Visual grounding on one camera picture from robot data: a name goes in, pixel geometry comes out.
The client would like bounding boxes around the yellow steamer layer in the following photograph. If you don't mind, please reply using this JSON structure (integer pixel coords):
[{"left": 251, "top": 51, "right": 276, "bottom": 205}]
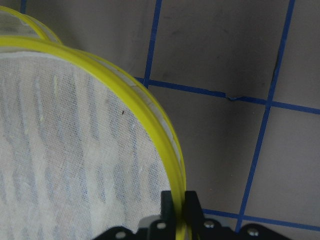
[
  {"left": 0, "top": 36, "right": 186, "bottom": 240},
  {"left": 0, "top": 6, "right": 62, "bottom": 44}
]

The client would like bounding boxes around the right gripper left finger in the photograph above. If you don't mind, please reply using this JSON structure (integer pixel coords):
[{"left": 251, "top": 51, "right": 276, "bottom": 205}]
[{"left": 160, "top": 190, "right": 175, "bottom": 240}]

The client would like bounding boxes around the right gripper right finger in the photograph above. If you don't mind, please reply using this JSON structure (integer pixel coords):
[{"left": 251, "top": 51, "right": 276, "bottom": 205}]
[{"left": 184, "top": 191, "right": 204, "bottom": 240}]

